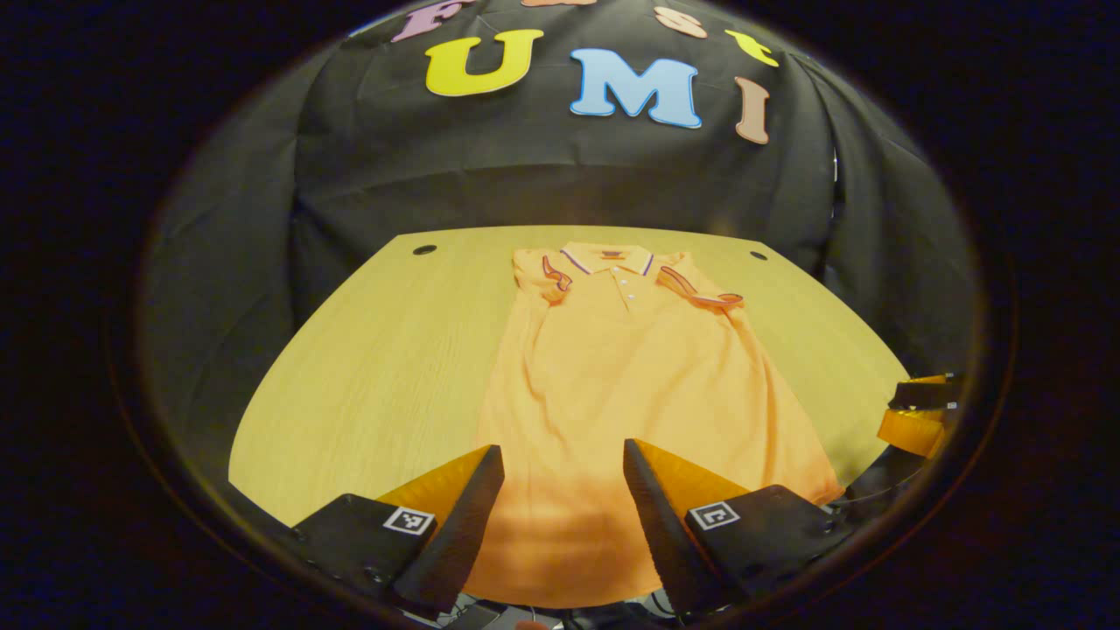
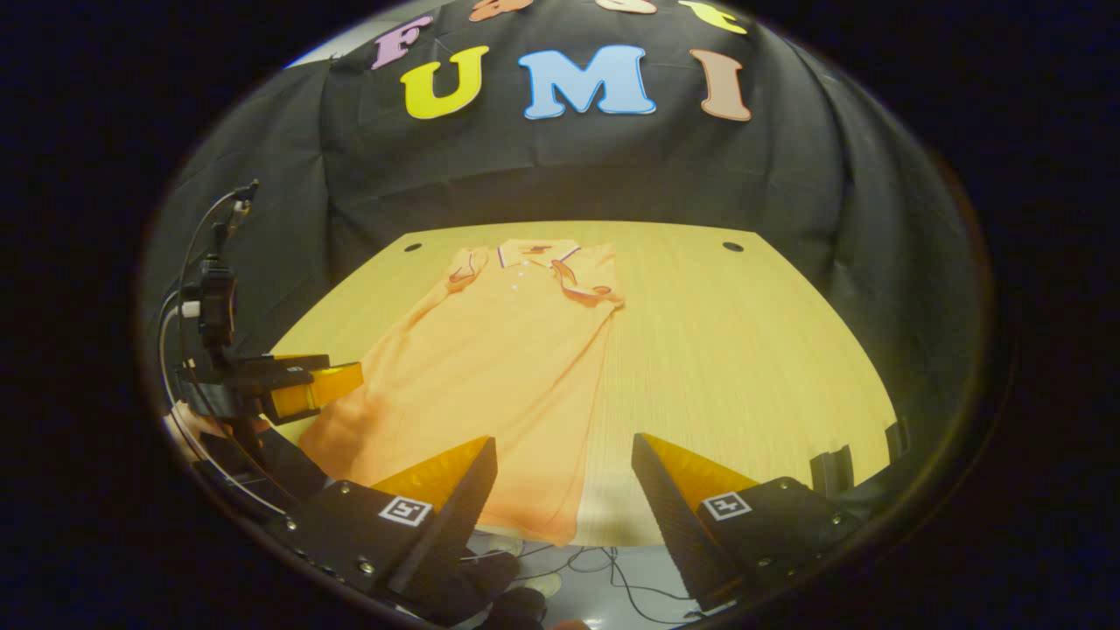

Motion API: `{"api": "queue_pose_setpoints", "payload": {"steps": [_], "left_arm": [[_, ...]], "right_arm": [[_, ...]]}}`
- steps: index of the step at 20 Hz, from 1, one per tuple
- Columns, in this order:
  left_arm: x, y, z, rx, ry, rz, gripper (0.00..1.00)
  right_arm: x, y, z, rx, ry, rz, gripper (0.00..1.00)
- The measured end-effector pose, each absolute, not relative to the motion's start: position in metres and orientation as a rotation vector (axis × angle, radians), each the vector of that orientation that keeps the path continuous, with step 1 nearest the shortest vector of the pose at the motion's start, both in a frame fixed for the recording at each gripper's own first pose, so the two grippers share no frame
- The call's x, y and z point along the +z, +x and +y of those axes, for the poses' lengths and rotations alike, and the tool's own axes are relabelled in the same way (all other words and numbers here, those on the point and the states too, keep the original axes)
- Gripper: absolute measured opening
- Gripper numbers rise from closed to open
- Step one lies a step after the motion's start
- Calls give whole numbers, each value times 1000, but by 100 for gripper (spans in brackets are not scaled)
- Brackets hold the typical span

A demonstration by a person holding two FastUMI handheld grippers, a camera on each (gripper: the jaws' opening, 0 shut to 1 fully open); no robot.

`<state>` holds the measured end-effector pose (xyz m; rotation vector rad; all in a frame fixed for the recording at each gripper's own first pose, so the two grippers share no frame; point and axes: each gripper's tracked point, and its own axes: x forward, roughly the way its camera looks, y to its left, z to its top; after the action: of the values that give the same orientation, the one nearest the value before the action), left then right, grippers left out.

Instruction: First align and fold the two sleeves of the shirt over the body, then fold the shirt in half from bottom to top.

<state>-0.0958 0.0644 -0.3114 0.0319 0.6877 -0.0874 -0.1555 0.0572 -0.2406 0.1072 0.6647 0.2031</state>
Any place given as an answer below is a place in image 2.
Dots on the black backdrop cloth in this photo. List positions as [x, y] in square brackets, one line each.
[569, 166]

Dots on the orange T-shirt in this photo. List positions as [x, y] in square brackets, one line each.
[490, 376]

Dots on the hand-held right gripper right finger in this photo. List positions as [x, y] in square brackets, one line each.
[669, 525]

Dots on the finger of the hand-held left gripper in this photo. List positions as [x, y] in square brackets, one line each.
[319, 385]
[302, 360]

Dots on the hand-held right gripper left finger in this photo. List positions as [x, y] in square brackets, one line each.
[455, 516]

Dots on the person's dark shoe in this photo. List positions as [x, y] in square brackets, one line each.
[523, 605]
[486, 577]

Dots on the black upright bracket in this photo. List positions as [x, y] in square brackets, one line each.
[831, 472]
[894, 439]

